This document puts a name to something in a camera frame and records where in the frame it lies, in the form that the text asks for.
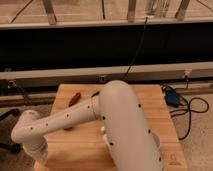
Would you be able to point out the red chili pepper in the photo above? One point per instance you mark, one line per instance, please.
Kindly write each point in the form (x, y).
(74, 99)

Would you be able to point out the blue power adapter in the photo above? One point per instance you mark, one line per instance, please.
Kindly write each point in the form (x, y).
(172, 98)

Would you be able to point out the white plastic bottle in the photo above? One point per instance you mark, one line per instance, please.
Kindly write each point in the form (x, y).
(103, 130)

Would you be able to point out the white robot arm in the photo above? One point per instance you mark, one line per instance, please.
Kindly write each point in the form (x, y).
(128, 135)

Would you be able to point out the black eraser block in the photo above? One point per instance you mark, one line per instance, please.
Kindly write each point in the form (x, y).
(68, 128)

